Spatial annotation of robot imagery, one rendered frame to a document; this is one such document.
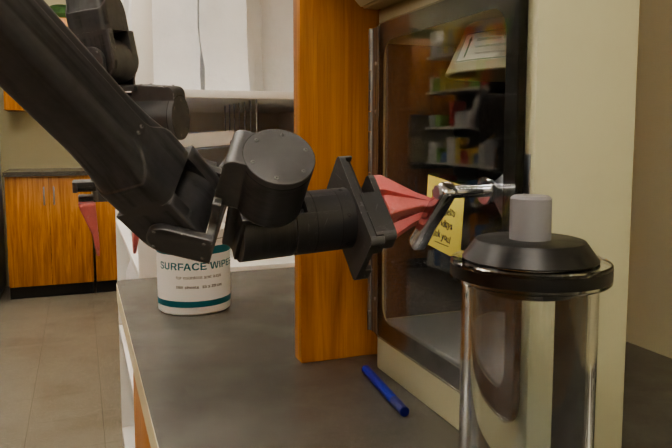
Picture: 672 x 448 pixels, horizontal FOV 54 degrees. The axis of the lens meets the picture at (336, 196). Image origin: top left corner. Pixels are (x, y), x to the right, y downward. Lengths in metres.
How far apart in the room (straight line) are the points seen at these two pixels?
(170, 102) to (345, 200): 0.34
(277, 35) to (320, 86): 1.06
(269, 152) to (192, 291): 0.68
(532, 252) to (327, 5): 0.56
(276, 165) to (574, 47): 0.28
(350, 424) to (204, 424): 0.16
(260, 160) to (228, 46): 1.31
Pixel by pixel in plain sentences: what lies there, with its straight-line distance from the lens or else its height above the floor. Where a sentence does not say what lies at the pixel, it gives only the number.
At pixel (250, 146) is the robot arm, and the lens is 0.52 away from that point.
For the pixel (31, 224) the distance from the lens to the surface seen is 5.53.
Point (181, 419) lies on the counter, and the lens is 0.79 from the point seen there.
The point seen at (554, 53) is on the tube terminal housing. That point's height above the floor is 1.32.
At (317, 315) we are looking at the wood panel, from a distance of 0.93.
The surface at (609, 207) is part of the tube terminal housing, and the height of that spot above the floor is 1.19.
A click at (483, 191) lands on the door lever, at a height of 1.20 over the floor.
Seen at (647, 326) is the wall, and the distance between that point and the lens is 1.13.
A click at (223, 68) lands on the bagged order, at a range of 1.82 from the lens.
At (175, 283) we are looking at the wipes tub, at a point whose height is 1.00.
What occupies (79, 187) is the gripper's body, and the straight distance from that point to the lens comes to 0.90.
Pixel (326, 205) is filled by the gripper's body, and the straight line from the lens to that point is 0.59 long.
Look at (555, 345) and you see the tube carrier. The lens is 0.45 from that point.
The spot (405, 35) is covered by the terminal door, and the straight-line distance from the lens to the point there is 0.79.
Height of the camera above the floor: 1.25
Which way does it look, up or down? 5 degrees down
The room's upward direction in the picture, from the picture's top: straight up
